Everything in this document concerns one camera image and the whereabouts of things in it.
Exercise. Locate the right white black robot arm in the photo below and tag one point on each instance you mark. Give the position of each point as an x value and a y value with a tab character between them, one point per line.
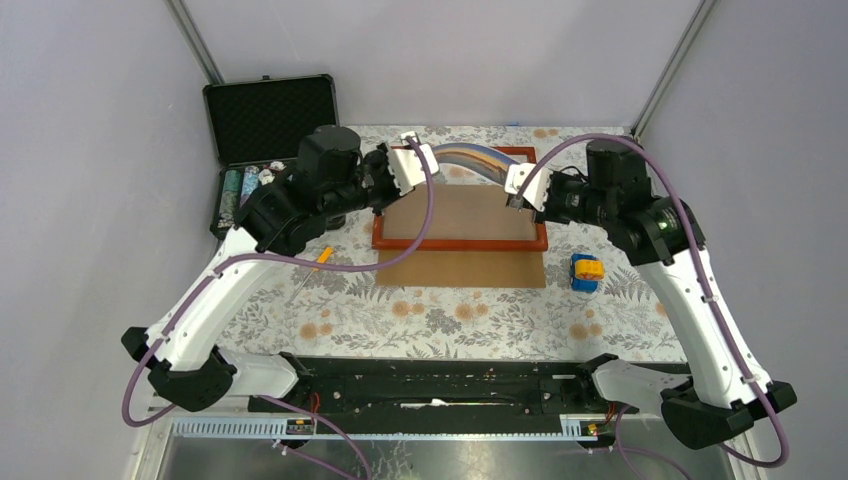
726	390

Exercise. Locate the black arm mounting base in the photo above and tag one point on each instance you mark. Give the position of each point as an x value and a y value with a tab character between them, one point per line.
428	396

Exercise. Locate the black poker chip case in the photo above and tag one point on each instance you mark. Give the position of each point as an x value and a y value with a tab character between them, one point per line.
255	123

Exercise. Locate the orange wooden photo frame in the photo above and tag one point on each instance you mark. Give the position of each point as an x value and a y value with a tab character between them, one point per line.
470	214

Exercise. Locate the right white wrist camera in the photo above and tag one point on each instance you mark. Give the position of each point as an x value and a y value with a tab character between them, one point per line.
526	189

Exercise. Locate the brown frame backing board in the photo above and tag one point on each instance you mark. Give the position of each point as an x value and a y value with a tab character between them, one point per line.
466	269

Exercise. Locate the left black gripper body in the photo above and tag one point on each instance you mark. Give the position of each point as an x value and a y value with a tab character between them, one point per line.
379	181

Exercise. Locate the aluminium rail frame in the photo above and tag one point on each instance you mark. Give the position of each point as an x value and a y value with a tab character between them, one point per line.
265	420

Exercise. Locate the floral table cloth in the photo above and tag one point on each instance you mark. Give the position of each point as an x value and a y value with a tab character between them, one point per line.
348	314

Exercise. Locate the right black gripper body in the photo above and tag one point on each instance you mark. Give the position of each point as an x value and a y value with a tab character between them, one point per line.
569	200

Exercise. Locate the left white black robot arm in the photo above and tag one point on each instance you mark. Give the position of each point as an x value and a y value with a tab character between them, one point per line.
329	178

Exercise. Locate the sunset beach photo print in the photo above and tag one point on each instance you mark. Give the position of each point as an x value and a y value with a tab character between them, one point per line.
486	162

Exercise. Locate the blue yellow toy block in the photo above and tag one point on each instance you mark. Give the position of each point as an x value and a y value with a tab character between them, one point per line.
585	272

